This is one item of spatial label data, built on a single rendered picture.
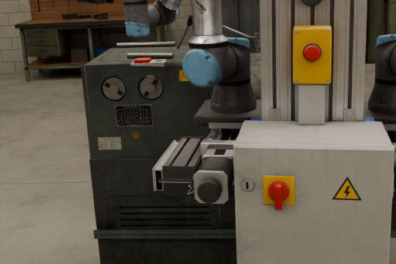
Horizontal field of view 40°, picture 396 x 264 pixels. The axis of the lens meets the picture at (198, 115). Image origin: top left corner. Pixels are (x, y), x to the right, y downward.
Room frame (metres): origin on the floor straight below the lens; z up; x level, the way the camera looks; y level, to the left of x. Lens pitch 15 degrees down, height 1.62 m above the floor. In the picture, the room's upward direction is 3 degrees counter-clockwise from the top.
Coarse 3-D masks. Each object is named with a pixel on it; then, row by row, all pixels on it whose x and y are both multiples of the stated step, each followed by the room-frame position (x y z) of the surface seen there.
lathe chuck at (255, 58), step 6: (252, 54) 2.32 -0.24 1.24; (258, 54) 2.31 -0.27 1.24; (252, 60) 2.27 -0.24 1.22; (258, 60) 2.26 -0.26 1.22; (252, 66) 2.24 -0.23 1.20; (258, 66) 2.24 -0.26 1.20; (252, 72) 2.22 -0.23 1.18; (258, 72) 2.21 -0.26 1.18; (252, 78) 2.20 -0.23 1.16; (258, 78) 2.20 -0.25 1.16; (252, 84) 2.19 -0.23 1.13; (258, 84) 2.19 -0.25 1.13; (258, 90) 2.18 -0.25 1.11; (258, 96) 2.18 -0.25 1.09
